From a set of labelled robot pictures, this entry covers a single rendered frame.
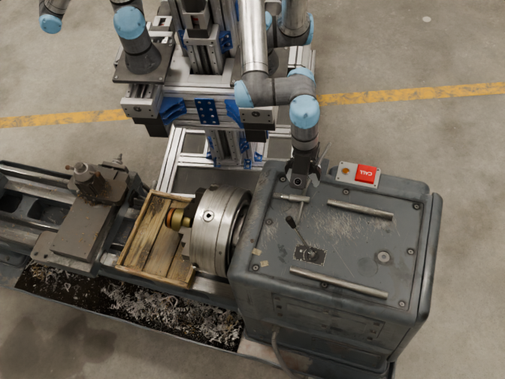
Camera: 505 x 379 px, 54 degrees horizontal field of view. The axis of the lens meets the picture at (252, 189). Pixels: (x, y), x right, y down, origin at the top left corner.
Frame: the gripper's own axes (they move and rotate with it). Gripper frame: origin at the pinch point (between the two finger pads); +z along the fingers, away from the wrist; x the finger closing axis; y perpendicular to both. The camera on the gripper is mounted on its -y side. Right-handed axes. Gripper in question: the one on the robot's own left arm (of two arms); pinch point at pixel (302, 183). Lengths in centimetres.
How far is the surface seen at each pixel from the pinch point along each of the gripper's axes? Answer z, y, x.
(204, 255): 13.6, -25.5, 26.3
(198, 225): 7.4, -18.7, 29.9
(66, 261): 37, -33, 85
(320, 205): 4.2, -3.9, -6.6
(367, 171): 3.0, 11.0, -18.4
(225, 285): 43, -25, 24
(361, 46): 130, 200, 4
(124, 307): 75, -36, 72
